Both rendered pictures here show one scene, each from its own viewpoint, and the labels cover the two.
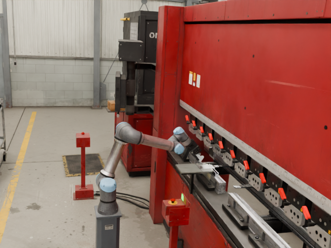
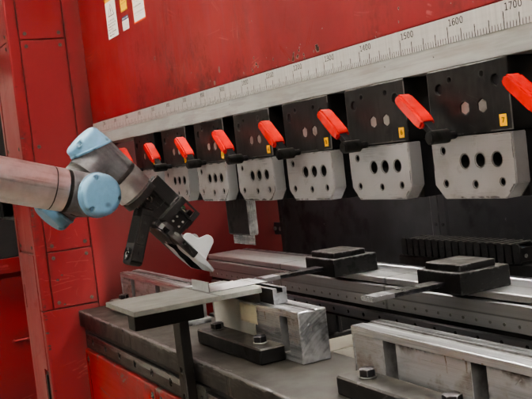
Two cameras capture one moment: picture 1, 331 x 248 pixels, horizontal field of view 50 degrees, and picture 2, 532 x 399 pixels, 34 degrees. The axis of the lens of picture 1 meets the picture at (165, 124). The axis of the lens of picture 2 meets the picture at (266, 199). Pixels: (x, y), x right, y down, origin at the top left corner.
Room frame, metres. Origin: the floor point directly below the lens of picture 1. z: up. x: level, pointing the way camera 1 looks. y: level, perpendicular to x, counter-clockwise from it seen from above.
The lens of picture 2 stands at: (1.04, -0.10, 1.26)
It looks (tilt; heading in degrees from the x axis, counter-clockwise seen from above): 3 degrees down; 349
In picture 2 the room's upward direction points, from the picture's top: 7 degrees counter-clockwise
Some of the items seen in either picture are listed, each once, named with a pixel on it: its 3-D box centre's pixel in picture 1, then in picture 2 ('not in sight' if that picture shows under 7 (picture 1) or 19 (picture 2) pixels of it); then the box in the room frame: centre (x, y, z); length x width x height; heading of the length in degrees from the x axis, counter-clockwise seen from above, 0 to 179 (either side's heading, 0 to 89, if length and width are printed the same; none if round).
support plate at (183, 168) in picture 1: (193, 168); (183, 297); (2.75, -0.25, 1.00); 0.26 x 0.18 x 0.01; 105
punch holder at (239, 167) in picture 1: (246, 162); (400, 139); (2.23, -0.55, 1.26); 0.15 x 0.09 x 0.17; 15
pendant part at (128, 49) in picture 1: (128, 80); not in sight; (3.87, 0.42, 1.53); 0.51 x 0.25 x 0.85; 8
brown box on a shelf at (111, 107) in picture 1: (115, 105); not in sight; (4.80, 0.69, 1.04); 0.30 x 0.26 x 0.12; 17
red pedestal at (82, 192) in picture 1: (82, 165); not in sight; (4.12, 0.98, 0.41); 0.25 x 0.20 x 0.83; 105
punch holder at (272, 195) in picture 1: (279, 188); not in sight; (1.85, -0.65, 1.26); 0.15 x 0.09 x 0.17; 15
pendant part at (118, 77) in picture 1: (120, 90); not in sight; (3.81, 0.50, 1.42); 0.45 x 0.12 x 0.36; 8
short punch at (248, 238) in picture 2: (212, 152); (242, 221); (2.79, -0.40, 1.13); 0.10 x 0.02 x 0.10; 15
